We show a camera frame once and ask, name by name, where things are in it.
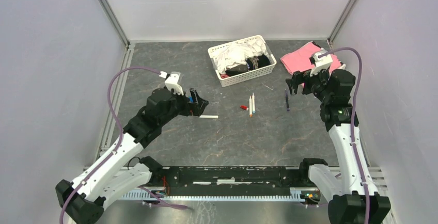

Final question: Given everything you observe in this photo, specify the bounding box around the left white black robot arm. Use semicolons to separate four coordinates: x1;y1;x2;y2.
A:
55;87;209;223

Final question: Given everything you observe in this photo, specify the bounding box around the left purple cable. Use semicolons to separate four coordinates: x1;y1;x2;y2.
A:
59;66;162;224

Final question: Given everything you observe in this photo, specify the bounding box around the purple cable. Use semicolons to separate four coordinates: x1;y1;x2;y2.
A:
318;47;371;224
59;66;162;224

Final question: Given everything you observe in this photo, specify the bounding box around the white pen blue tip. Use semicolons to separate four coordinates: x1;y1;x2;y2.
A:
251;93;256;114

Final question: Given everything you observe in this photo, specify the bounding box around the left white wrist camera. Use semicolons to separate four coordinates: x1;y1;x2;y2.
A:
165;72;184;95

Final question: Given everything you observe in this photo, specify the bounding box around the black cloth in basket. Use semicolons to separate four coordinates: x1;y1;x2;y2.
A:
225;55;271;77

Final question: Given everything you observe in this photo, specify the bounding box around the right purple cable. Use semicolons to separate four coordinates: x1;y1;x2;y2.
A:
318;47;371;224

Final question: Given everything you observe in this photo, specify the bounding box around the white plastic basket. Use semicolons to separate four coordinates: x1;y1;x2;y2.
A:
208;35;277;87

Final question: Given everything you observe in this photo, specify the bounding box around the pink folded cloth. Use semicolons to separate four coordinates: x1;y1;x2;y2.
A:
280;41;325;74

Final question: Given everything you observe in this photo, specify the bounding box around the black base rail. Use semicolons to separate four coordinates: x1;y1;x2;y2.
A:
144;166;316;197

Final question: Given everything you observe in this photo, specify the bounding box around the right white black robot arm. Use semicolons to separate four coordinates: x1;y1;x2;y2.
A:
286;69;391;223

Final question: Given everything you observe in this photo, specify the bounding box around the white cloth in basket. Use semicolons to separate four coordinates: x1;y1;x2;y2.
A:
212;39;267;74

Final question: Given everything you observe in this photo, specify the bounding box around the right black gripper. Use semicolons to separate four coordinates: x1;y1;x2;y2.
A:
285;64;332;103

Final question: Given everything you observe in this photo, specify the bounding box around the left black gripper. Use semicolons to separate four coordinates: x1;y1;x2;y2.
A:
159;87;208;126

